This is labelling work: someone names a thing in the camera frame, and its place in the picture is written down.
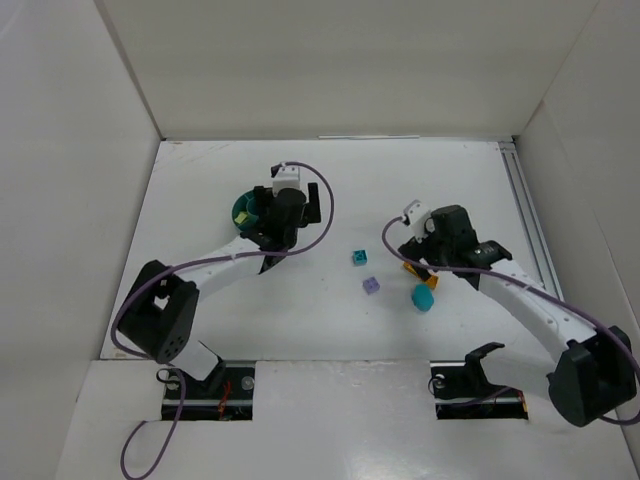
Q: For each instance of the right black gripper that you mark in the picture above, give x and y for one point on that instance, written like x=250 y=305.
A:
x=417 y=256

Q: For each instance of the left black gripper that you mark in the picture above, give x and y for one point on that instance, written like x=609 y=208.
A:
x=258 y=220

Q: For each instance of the yellow long lego brick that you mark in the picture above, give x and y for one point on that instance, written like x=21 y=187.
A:
x=412 y=270

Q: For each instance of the light purple square lego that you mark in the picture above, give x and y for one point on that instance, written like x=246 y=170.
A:
x=371 y=285

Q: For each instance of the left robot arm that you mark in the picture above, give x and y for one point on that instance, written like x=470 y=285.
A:
x=159 y=311

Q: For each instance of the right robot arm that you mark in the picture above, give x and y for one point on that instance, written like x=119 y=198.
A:
x=590 y=370

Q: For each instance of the teal round divided container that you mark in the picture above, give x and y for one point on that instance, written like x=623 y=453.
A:
x=255 y=203

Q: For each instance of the yellow-green lego in container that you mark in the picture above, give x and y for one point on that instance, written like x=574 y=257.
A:
x=241 y=218

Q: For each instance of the orange square lego brick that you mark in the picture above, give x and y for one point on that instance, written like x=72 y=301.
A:
x=432 y=282

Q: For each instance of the teal rounded lego piece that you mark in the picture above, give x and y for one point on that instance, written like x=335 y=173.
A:
x=422 y=298

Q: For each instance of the teal square lego brick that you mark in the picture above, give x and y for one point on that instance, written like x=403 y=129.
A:
x=359 y=257

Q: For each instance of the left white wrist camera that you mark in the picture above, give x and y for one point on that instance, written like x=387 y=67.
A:
x=285 y=177

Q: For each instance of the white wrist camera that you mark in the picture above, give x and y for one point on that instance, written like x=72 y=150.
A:
x=285 y=177
x=417 y=216

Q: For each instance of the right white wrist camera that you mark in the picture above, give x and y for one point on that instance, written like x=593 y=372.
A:
x=417 y=216

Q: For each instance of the aluminium rail right side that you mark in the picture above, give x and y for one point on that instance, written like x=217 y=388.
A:
x=529 y=218

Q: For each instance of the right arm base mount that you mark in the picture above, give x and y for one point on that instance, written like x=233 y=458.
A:
x=462 y=392

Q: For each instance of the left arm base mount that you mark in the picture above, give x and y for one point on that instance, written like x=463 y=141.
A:
x=230 y=399

